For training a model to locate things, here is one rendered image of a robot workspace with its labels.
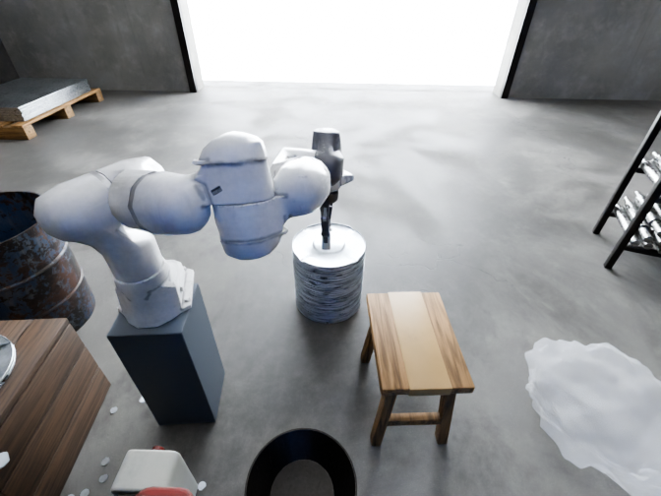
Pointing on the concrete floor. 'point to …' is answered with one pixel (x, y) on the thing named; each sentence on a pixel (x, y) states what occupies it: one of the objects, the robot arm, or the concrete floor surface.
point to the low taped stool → (414, 359)
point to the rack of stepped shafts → (647, 211)
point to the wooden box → (46, 405)
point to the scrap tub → (37, 268)
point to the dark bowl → (302, 466)
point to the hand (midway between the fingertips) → (326, 240)
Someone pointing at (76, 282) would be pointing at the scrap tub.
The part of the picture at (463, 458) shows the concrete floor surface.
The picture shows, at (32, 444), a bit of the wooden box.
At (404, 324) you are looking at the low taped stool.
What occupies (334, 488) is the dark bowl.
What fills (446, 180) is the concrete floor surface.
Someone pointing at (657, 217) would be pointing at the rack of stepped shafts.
